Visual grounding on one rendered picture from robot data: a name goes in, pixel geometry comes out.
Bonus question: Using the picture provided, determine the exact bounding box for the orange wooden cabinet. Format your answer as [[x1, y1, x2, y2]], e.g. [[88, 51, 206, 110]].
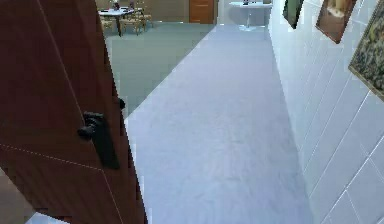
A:
[[188, 0, 215, 25]]

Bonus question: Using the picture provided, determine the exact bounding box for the tan wooden chair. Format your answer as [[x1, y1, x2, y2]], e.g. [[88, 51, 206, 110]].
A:
[[100, 15, 115, 34], [119, 7, 154, 36]]

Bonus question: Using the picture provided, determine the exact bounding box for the white dining table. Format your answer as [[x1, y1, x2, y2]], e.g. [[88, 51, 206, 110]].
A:
[[98, 7, 136, 38]]

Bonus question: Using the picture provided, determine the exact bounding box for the dark green framed picture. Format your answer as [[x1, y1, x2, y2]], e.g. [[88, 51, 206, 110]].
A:
[[282, 0, 305, 30]]

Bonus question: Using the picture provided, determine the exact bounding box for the brown wooden room door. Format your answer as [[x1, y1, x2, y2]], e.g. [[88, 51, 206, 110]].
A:
[[0, 0, 149, 224]]

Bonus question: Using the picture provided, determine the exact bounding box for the brown framed picture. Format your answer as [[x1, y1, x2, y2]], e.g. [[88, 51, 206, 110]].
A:
[[315, 0, 358, 45]]

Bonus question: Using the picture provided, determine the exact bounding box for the gold framed mottled picture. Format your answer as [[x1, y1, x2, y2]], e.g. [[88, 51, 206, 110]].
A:
[[347, 0, 384, 102]]

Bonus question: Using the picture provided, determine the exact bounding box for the black door handle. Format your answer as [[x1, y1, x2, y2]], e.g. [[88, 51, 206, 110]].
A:
[[77, 111, 121, 170]]

